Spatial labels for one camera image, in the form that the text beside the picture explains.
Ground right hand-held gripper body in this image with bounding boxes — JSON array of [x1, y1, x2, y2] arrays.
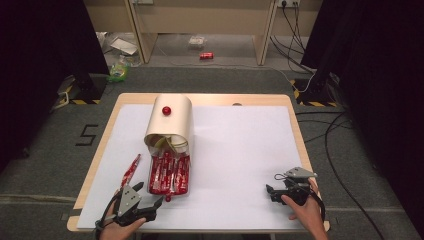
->
[[281, 167, 318, 206]]

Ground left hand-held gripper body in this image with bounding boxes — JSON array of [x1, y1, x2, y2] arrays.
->
[[113, 184, 158, 227]]

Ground single red stick packet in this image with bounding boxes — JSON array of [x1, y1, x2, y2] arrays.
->
[[120, 153, 142, 188]]

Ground cream box with red knob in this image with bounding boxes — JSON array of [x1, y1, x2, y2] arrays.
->
[[143, 93, 195, 155]]

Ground person's right hand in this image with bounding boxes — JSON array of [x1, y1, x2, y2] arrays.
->
[[280, 179, 325, 233]]

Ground person's left hand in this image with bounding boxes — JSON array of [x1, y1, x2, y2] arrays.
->
[[99, 189, 148, 240]]

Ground row of red packets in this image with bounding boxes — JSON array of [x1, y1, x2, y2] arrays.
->
[[148, 150, 191, 196]]

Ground white table sheet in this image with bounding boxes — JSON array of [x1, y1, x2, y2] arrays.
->
[[77, 103, 310, 231]]

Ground black stand base striped tape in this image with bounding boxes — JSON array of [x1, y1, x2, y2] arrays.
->
[[53, 73, 108, 107], [289, 71, 340, 108]]

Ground green plastic bag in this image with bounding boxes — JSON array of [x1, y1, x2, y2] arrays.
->
[[106, 54, 132, 83]]

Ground clear plastic packaging pile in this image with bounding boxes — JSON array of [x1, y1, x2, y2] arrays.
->
[[96, 31, 142, 66]]

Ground black curtain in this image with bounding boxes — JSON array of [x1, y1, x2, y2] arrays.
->
[[300, 0, 424, 238], [0, 0, 111, 174]]

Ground clear plastic container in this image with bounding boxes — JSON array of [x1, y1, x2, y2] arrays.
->
[[187, 35, 208, 50]]

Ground beige wooden desk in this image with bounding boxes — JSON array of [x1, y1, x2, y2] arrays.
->
[[83, 0, 324, 67]]

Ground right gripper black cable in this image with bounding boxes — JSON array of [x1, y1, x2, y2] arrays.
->
[[273, 172, 327, 224]]

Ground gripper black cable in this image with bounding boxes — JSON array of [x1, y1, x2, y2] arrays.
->
[[273, 172, 327, 224], [93, 194, 118, 236]]

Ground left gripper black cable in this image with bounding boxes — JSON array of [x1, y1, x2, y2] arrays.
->
[[93, 194, 118, 236]]

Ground long black floor cable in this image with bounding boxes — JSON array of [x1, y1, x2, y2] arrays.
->
[[324, 111, 388, 240]]

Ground black socket cables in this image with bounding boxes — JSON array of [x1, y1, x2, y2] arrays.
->
[[269, 1, 316, 75]]

